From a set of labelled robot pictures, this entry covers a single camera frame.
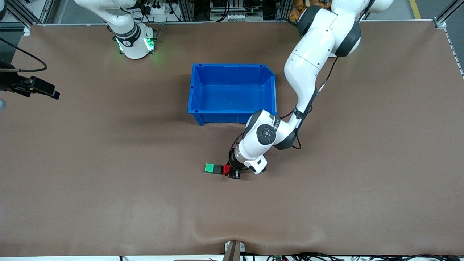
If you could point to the perforated silver side rail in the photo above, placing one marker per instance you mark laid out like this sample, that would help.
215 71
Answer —
455 54

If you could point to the green cube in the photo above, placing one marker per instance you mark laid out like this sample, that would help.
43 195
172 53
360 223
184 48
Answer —
209 168

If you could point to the aluminium frame strut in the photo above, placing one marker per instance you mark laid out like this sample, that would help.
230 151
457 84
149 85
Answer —
447 14
20 13

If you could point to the blue plastic storage bin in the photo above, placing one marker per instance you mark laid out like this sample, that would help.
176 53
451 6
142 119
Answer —
232 98

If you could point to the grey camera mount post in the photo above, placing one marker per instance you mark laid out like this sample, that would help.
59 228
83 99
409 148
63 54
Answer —
233 251

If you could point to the silver table edge rail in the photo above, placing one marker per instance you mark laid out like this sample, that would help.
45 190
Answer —
217 22

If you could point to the red cube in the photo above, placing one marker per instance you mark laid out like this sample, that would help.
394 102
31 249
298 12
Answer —
226 169

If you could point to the orange bagged goods pile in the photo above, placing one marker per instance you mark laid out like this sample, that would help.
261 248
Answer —
298 9

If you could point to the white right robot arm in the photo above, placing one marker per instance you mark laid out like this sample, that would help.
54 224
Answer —
132 47

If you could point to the brown table mat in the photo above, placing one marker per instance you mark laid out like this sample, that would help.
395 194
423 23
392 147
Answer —
108 203

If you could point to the black cube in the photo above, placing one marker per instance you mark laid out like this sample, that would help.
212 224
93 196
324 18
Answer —
218 169

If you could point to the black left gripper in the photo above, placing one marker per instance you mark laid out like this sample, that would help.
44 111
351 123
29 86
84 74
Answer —
232 166

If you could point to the white connector strip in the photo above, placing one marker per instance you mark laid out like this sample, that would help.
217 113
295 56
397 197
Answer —
239 16

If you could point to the white power strip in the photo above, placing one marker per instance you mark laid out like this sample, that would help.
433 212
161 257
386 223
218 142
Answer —
157 10

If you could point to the aluminium frame post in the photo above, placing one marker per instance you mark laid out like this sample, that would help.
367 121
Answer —
186 10
282 9

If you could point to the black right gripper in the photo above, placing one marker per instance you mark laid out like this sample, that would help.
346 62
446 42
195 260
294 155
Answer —
14 85

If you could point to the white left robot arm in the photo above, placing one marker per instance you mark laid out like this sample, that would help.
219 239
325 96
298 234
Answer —
308 65

